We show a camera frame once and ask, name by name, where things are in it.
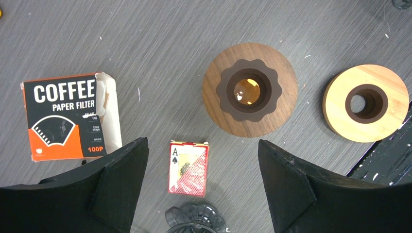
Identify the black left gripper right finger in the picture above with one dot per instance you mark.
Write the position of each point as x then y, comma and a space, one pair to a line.
306, 198

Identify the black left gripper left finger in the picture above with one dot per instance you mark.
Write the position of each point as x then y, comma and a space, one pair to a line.
98, 197

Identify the coffee paper filter box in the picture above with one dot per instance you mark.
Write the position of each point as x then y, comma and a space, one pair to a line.
72, 117

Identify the dark smoky glass dripper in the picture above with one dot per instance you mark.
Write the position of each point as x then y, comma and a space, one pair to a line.
195, 218

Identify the amber glass carafe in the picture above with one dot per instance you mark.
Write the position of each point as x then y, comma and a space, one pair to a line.
247, 91

